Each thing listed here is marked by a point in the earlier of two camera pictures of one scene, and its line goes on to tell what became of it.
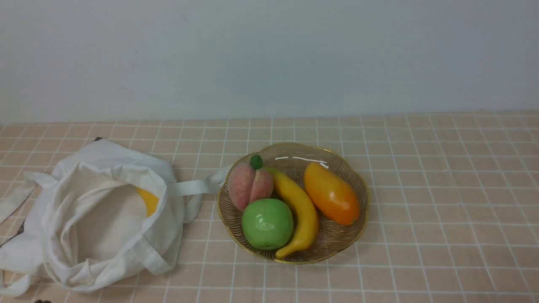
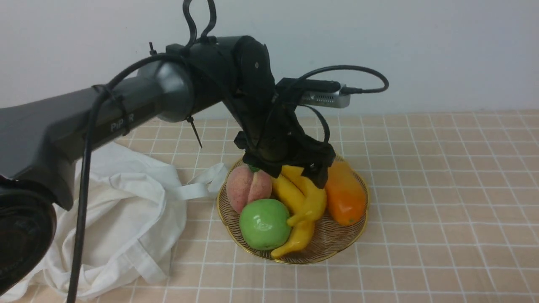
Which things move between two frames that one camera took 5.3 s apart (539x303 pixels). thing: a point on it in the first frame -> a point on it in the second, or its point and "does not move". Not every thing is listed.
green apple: (268, 224) does not move
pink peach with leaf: (247, 182) does not move
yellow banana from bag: (151, 201) -> (314, 197)
